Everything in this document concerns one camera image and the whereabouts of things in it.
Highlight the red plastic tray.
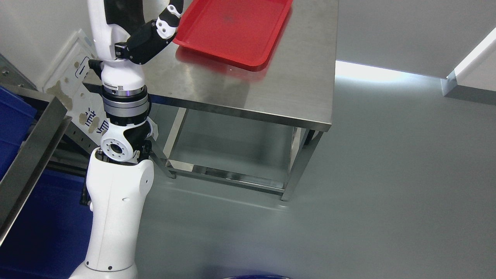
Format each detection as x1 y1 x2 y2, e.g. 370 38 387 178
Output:
174 0 293 71

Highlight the blue bin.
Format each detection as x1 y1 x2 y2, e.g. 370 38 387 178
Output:
0 86 37 179
0 170 92 279

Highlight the white labelled sign board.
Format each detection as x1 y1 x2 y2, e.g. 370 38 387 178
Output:
42 29 109 145

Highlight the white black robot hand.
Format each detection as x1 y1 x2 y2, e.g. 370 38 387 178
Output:
87 0 184 96

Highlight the steel shelf rack frame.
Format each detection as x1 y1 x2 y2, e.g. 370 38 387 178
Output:
1 56 97 243

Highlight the blue bin lower left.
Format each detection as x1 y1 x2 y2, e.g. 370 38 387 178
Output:
0 170 92 279

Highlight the stainless steel table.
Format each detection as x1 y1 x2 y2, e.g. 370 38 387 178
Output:
144 0 339 201

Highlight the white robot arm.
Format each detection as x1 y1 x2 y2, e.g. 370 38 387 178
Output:
70 86 154 279

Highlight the blue bin far left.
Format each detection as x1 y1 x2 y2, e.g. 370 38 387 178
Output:
0 86 37 179

